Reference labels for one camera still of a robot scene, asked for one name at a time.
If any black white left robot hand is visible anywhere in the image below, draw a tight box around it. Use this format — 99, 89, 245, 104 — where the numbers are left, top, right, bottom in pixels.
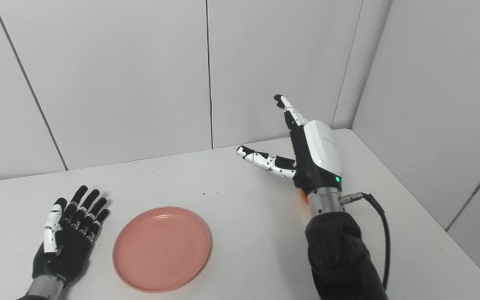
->
32, 185, 111, 288

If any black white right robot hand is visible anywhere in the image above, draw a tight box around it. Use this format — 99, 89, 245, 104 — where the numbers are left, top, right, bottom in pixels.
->
236, 94, 344, 196

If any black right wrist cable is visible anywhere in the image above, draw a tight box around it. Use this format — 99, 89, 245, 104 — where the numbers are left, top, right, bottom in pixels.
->
339, 192, 391, 291

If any pink round plate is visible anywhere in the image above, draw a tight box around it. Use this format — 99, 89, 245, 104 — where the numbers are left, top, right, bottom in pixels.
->
112, 206, 211, 293

